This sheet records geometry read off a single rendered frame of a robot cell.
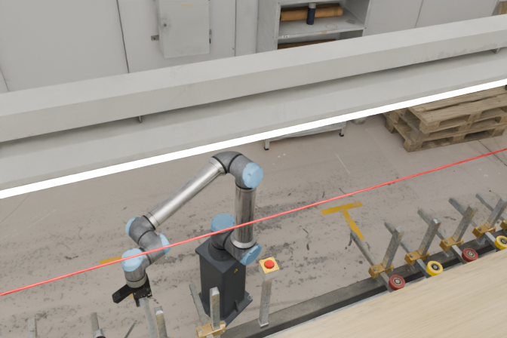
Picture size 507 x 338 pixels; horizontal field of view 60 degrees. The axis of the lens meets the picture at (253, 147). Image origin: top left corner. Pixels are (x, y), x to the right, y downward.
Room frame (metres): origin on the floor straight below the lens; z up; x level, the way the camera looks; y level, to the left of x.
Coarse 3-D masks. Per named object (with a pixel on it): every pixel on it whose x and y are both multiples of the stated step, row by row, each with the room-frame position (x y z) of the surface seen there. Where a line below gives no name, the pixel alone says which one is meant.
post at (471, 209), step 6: (474, 204) 1.69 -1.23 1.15; (468, 210) 1.69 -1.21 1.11; (474, 210) 1.67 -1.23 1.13; (468, 216) 1.67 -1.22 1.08; (462, 222) 1.68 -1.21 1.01; (468, 222) 1.67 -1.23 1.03; (462, 228) 1.67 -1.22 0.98; (456, 234) 1.68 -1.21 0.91; (462, 234) 1.67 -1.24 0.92; (456, 240) 1.67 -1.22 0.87; (450, 252) 1.67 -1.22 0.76
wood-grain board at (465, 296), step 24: (480, 264) 1.48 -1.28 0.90; (504, 264) 1.49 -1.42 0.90; (408, 288) 1.30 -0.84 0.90; (432, 288) 1.31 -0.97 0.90; (456, 288) 1.32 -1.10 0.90; (480, 288) 1.33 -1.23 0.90; (504, 288) 1.34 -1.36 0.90; (360, 312) 1.15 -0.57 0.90; (384, 312) 1.16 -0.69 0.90; (408, 312) 1.17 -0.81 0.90; (432, 312) 1.18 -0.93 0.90; (456, 312) 1.18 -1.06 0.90; (480, 312) 1.19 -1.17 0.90; (504, 312) 1.20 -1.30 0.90; (288, 336) 1.01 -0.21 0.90; (312, 336) 1.02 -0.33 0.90; (336, 336) 1.02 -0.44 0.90; (360, 336) 1.03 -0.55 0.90; (384, 336) 1.04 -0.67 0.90; (408, 336) 1.04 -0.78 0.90; (432, 336) 1.05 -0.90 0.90; (456, 336) 1.06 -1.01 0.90; (480, 336) 1.06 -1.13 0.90; (504, 336) 1.07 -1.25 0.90
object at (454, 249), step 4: (420, 212) 1.90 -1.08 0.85; (424, 212) 1.90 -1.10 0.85; (420, 216) 1.89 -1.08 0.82; (424, 216) 1.87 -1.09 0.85; (428, 216) 1.87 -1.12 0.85; (424, 220) 1.85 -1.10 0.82; (428, 220) 1.83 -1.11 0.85; (428, 224) 1.82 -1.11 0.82; (436, 232) 1.75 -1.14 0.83; (440, 232) 1.74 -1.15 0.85; (440, 236) 1.72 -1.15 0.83; (444, 236) 1.71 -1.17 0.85; (452, 248) 1.63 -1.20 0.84; (456, 248) 1.63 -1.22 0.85; (456, 252) 1.60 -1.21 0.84; (460, 252) 1.60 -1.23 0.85; (456, 256) 1.59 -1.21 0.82; (460, 256) 1.57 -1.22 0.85; (460, 260) 1.56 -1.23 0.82; (464, 260) 1.54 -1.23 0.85
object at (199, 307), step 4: (192, 284) 1.30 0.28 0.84; (192, 288) 1.28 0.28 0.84; (196, 288) 1.28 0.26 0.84; (192, 292) 1.26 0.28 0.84; (196, 292) 1.26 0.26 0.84; (192, 296) 1.24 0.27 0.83; (196, 296) 1.24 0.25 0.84; (196, 300) 1.21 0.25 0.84; (200, 300) 1.21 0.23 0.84; (196, 304) 1.19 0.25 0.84; (200, 304) 1.19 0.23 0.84; (196, 308) 1.18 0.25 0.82; (200, 308) 1.17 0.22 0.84; (200, 312) 1.14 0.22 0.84; (204, 312) 1.15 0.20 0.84; (200, 316) 1.12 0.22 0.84; (204, 316) 1.13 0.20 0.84; (200, 320) 1.12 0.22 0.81; (204, 320) 1.11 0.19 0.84; (204, 324) 1.08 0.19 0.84; (208, 336) 1.02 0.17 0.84; (212, 336) 1.02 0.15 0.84
